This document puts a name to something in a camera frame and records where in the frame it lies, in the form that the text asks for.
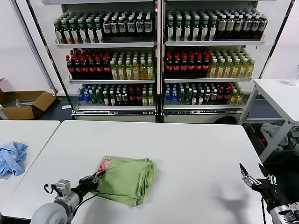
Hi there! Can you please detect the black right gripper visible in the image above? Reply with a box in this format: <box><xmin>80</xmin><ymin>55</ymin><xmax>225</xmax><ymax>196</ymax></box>
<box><xmin>239</xmin><ymin>162</ymin><xmax>279</xmax><ymax>207</ymax></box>

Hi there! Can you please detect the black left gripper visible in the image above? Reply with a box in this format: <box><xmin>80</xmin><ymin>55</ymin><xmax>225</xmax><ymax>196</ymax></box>
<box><xmin>78</xmin><ymin>172</ymin><xmax>100</xmax><ymax>194</ymax></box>

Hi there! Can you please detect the light green polo shirt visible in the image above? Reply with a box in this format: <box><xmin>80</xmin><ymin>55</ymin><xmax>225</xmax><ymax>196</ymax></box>
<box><xmin>95</xmin><ymin>156</ymin><xmax>156</xmax><ymax>207</ymax></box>

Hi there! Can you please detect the clothes storage bin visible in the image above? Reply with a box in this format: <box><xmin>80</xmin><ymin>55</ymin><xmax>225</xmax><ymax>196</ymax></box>
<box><xmin>245</xmin><ymin>123</ymin><xmax>269</xmax><ymax>156</ymax></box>

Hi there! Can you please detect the grey crumpled garment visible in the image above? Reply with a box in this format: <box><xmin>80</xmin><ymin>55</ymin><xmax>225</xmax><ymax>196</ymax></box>
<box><xmin>260</xmin><ymin>123</ymin><xmax>290</xmax><ymax>151</ymax></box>

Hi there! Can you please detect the pale green crumpled garment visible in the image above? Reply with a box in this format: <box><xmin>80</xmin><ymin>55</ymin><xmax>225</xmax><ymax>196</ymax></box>
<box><xmin>289</xmin><ymin>127</ymin><xmax>299</xmax><ymax>154</ymax></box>

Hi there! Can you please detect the white beverage display cabinet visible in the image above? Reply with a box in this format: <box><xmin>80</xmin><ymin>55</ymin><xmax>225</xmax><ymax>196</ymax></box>
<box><xmin>41</xmin><ymin>0</ymin><xmax>162</xmax><ymax>123</ymax></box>
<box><xmin>161</xmin><ymin>0</ymin><xmax>278</xmax><ymax>124</ymax></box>

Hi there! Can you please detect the black bag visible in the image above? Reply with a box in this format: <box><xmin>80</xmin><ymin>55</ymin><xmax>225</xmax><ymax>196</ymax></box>
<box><xmin>214</xmin><ymin>115</ymin><xmax>237</xmax><ymax>125</ymax></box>

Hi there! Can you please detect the white metal shelf board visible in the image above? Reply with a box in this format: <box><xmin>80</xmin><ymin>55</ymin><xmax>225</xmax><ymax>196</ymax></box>
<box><xmin>56</xmin><ymin>42</ymin><xmax>156</xmax><ymax>49</ymax></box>
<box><xmin>164</xmin><ymin>104</ymin><xmax>244</xmax><ymax>110</ymax></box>
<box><xmin>166</xmin><ymin>0</ymin><xmax>277</xmax><ymax>2</ymax></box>
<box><xmin>69</xmin><ymin>79</ymin><xmax>156</xmax><ymax>84</ymax></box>
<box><xmin>165</xmin><ymin>40</ymin><xmax>266</xmax><ymax>47</ymax></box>
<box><xmin>164</xmin><ymin>77</ymin><xmax>253</xmax><ymax>84</ymax></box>
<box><xmin>75</xmin><ymin>105</ymin><xmax>157</xmax><ymax>112</ymax></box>
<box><xmin>42</xmin><ymin>0</ymin><xmax>155</xmax><ymax>6</ymax></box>

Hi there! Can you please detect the crumpled light blue garment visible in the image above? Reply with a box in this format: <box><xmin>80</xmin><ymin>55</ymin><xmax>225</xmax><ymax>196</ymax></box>
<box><xmin>0</xmin><ymin>141</ymin><xmax>29</xmax><ymax>179</ymax></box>

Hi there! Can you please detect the white side table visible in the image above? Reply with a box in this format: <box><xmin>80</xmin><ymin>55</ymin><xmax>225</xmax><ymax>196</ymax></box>
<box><xmin>238</xmin><ymin>78</ymin><xmax>299</xmax><ymax>164</ymax></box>

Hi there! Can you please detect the open brown cardboard box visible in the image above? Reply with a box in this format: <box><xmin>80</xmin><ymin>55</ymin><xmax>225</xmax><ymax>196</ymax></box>
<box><xmin>0</xmin><ymin>90</ymin><xmax>57</xmax><ymax>120</ymax></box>

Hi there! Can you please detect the grey metal rods bundle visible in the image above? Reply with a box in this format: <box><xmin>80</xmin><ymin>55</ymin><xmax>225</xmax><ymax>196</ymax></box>
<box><xmin>4</xmin><ymin>99</ymin><xmax>33</xmax><ymax>108</ymax></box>

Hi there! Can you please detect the large yellow juice bottle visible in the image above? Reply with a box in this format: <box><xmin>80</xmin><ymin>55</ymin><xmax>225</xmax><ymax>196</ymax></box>
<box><xmin>240</xmin><ymin>58</ymin><xmax>248</xmax><ymax>78</ymax></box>
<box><xmin>140</xmin><ymin>59</ymin><xmax>148</xmax><ymax>80</ymax></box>
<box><xmin>232</xmin><ymin>58</ymin><xmax>241</xmax><ymax>78</ymax></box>
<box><xmin>132</xmin><ymin>59</ymin><xmax>141</xmax><ymax>80</ymax></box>
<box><xmin>210</xmin><ymin>58</ymin><xmax>219</xmax><ymax>79</ymax></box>
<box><xmin>247</xmin><ymin>59</ymin><xmax>256</xmax><ymax>78</ymax></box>
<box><xmin>111</xmin><ymin>59</ymin><xmax>119</xmax><ymax>81</ymax></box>
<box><xmin>217</xmin><ymin>58</ymin><xmax>226</xmax><ymax>79</ymax></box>
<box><xmin>118</xmin><ymin>59</ymin><xmax>126</xmax><ymax>81</ymax></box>
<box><xmin>147</xmin><ymin>59</ymin><xmax>155</xmax><ymax>80</ymax></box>
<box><xmin>125</xmin><ymin>59</ymin><xmax>134</xmax><ymax>81</ymax></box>
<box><xmin>225</xmin><ymin>58</ymin><xmax>233</xmax><ymax>79</ymax></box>

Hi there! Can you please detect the large red cap cola bottle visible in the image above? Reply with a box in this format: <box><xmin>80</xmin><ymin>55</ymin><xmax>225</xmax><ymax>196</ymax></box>
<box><xmin>103</xmin><ymin>54</ymin><xmax>112</xmax><ymax>79</ymax></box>
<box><xmin>96</xmin><ymin>55</ymin><xmax>105</xmax><ymax>79</ymax></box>
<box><xmin>166</xmin><ymin>55</ymin><xmax>175</xmax><ymax>79</ymax></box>
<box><xmin>174</xmin><ymin>55</ymin><xmax>182</xmax><ymax>79</ymax></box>
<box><xmin>81</xmin><ymin>55</ymin><xmax>90</xmax><ymax>79</ymax></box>
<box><xmin>74</xmin><ymin>55</ymin><xmax>83</xmax><ymax>80</ymax></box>
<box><xmin>89</xmin><ymin>55</ymin><xmax>97</xmax><ymax>79</ymax></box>
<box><xmin>66</xmin><ymin>56</ymin><xmax>75</xmax><ymax>80</ymax></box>
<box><xmin>203</xmin><ymin>55</ymin><xmax>211</xmax><ymax>78</ymax></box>
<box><xmin>188</xmin><ymin>55</ymin><xmax>196</xmax><ymax>79</ymax></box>
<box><xmin>195</xmin><ymin>55</ymin><xmax>204</xmax><ymax>78</ymax></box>
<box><xmin>181</xmin><ymin>55</ymin><xmax>189</xmax><ymax>79</ymax></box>

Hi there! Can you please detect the pale cardboard piece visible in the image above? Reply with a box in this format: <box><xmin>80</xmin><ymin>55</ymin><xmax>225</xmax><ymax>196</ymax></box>
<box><xmin>0</xmin><ymin>78</ymin><xmax>11</xmax><ymax>93</ymax></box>

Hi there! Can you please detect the black framed glass cabinet door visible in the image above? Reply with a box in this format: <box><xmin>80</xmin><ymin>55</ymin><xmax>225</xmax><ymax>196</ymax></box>
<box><xmin>257</xmin><ymin>0</ymin><xmax>299</xmax><ymax>81</ymax></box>
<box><xmin>13</xmin><ymin>0</ymin><xmax>76</xmax><ymax>115</ymax></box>

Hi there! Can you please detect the green cap tea bottle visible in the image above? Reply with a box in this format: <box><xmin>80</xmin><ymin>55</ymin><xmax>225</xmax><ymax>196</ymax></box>
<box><xmin>70</xmin><ymin>19</ymin><xmax>80</xmax><ymax>45</ymax></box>
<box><xmin>86</xmin><ymin>18</ymin><xmax>97</xmax><ymax>44</ymax></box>
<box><xmin>192</xmin><ymin>16</ymin><xmax>201</xmax><ymax>42</ymax></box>
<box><xmin>201</xmin><ymin>16</ymin><xmax>210</xmax><ymax>42</ymax></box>
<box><xmin>62</xmin><ymin>19</ymin><xmax>72</xmax><ymax>45</ymax></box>
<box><xmin>55</xmin><ymin>20</ymin><xmax>64</xmax><ymax>45</ymax></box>
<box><xmin>167</xmin><ymin>16</ymin><xmax>176</xmax><ymax>42</ymax></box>
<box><xmin>184</xmin><ymin>16</ymin><xmax>192</xmax><ymax>42</ymax></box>
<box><xmin>209</xmin><ymin>16</ymin><xmax>218</xmax><ymax>42</ymax></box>
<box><xmin>175</xmin><ymin>16</ymin><xmax>184</xmax><ymax>42</ymax></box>
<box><xmin>78</xmin><ymin>18</ymin><xmax>88</xmax><ymax>45</ymax></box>
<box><xmin>94</xmin><ymin>18</ymin><xmax>105</xmax><ymax>44</ymax></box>

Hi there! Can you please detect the dark drink bottle blue label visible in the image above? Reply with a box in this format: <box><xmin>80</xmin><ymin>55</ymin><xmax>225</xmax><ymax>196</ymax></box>
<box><xmin>259</xmin><ymin>15</ymin><xmax>269</xmax><ymax>39</ymax></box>
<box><xmin>118</xmin><ymin>16</ymin><xmax>128</xmax><ymax>37</ymax></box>
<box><xmin>128</xmin><ymin>15</ymin><xmax>136</xmax><ymax>37</ymax></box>
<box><xmin>242</xmin><ymin>15</ymin><xmax>251</xmax><ymax>39</ymax></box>
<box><xmin>136</xmin><ymin>15</ymin><xmax>145</xmax><ymax>37</ymax></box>
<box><xmin>251</xmin><ymin>15</ymin><xmax>260</xmax><ymax>39</ymax></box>
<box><xmin>111</xmin><ymin>16</ymin><xmax>120</xmax><ymax>38</ymax></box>
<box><xmin>144</xmin><ymin>14</ymin><xmax>153</xmax><ymax>37</ymax></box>
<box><xmin>103</xmin><ymin>17</ymin><xmax>113</xmax><ymax>38</ymax></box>
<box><xmin>235</xmin><ymin>15</ymin><xmax>243</xmax><ymax>39</ymax></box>

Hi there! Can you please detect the dark drink bottle beige label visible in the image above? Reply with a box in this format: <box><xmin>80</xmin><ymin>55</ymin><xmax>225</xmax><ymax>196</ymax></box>
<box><xmin>217</xmin><ymin>15</ymin><xmax>227</xmax><ymax>40</ymax></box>
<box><xmin>226</xmin><ymin>15</ymin><xmax>235</xmax><ymax>40</ymax></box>

